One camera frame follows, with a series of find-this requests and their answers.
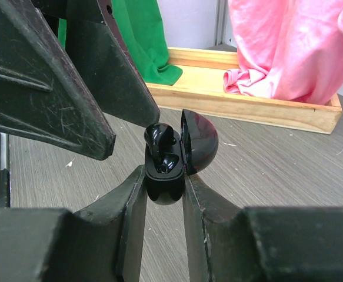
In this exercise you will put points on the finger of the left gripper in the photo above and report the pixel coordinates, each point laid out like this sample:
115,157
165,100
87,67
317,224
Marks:
95,46
42,95

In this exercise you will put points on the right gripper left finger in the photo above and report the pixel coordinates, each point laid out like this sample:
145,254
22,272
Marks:
101,242

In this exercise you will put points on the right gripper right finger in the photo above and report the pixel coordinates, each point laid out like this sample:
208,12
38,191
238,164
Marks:
229,243

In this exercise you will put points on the black earbud bottom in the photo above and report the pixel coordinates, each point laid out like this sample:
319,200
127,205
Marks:
158,137

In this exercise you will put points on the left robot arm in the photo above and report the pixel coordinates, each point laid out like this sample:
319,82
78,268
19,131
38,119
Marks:
63,67

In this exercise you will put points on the green tank top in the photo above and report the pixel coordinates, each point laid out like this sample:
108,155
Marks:
141,27

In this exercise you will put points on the wooden clothes rack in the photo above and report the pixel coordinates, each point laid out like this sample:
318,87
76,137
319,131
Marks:
200,88

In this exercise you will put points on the pink t-shirt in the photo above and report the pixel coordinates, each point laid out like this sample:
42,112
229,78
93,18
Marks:
287,50

